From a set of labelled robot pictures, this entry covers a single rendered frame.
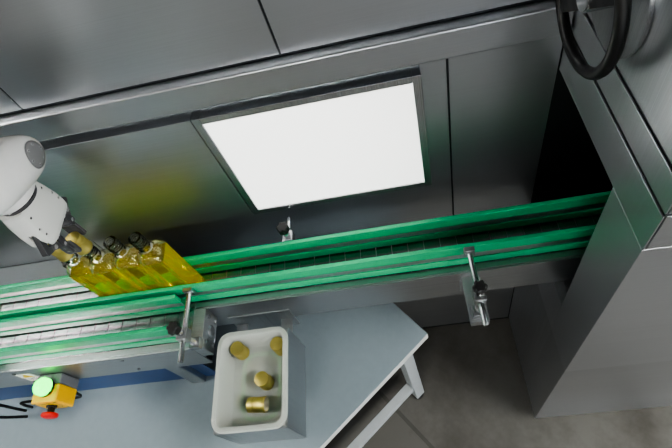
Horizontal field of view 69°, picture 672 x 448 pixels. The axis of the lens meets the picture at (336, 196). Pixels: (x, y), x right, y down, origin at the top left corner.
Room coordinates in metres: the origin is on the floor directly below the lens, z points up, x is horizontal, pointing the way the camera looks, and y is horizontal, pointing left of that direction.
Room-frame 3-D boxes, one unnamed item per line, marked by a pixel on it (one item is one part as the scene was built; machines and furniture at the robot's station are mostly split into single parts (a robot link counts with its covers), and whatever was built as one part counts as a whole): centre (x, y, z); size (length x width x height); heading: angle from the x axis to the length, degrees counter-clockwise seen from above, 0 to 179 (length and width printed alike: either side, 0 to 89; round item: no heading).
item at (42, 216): (0.69, 0.54, 1.46); 0.10 x 0.07 x 0.11; 166
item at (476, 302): (0.36, -0.20, 1.07); 0.17 x 0.05 x 0.23; 165
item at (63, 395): (0.57, 0.85, 0.96); 0.07 x 0.07 x 0.07; 75
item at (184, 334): (0.53, 0.42, 1.12); 0.17 x 0.03 x 0.12; 165
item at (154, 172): (0.74, 0.22, 1.32); 0.90 x 0.03 x 0.34; 75
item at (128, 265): (0.67, 0.48, 1.16); 0.06 x 0.06 x 0.21; 76
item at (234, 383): (0.40, 0.33, 0.97); 0.22 x 0.17 x 0.09; 165
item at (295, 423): (0.43, 0.33, 0.92); 0.27 x 0.17 x 0.15; 165
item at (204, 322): (0.54, 0.42, 1.02); 0.09 x 0.04 x 0.07; 165
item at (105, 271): (0.69, 0.54, 1.16); 0.06 x 0.06 x 0.21; 76
